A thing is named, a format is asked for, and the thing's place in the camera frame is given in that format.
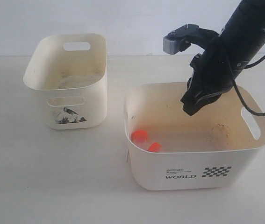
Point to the small cream plastic bin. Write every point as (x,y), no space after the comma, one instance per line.
(67,80)

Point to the large cream WORLD bin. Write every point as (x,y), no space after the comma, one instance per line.
(210,149)

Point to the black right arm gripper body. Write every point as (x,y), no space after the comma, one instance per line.
(210,73)

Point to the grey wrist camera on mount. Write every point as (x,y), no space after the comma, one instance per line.
(182,38)

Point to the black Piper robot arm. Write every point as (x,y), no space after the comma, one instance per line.
(242,37)

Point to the orange-capped clear tube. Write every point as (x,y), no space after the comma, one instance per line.
(140,139)
(157,147)

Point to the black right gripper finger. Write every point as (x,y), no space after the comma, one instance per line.
(203,100)
(189,102)

